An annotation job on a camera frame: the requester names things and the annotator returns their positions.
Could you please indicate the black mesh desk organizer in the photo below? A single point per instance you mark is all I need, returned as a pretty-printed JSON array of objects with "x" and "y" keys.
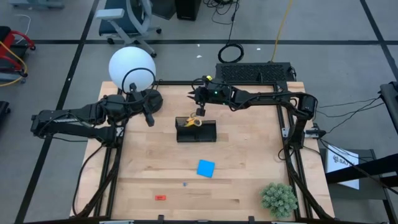
[{"x": 202, "y": 135}]

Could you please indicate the black computer tower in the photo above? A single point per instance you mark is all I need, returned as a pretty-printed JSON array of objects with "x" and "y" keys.
[{"x": 187, "y": 9}]

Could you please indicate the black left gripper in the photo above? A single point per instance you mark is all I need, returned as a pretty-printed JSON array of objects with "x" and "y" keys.
[{"x": 136, "y": 99}]

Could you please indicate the red cart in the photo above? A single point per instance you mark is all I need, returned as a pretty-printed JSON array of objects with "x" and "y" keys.
[{"x": 7, "y": 39}]

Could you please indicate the red eraser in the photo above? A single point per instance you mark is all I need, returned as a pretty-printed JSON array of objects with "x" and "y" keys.
[{"x": 160, "y": 197}]

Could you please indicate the blue sticky note pad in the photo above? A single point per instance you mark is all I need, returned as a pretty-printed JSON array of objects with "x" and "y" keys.
[{"x": 206, "y": 168}]

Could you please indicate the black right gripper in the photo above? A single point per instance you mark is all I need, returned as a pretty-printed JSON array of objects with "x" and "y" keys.
[{"x": 214, "y": 93}]

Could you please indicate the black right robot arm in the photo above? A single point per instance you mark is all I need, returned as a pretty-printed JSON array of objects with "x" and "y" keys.
[{"x": 267, "y": 98}]

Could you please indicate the black support beam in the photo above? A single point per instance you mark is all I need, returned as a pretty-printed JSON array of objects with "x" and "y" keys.
[{"x": 357, "y": 170}]

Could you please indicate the white globe table lamp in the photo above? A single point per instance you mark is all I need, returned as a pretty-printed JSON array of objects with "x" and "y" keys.
[{"x": 130, "y": 65}]

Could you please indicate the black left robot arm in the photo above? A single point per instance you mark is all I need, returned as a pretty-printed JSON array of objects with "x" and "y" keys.
[{"x": 71, "y": 130}]

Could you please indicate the grey furniture base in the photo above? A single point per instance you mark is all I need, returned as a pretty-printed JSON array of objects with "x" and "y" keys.
[{"x": 37, "y": 3}]

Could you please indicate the black perforated metal case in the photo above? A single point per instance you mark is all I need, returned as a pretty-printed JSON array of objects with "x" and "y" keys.
[{"x": 248, "y": 72}]

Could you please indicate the black floor equipment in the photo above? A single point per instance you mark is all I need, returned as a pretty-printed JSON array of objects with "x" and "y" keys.
[{"x": 3, "y": 112}]

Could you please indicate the green artificial plant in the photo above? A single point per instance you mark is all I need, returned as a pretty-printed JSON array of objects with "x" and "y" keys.
[{"x": 279, "y": 200}]

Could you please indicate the white printed paper sheet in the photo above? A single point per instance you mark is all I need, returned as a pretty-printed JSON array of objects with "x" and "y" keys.
[{"x": 342, "y": 174}]

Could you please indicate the grey and blue office chair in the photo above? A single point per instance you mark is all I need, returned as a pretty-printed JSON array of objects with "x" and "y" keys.
[{"x": 118, "y": 21}]

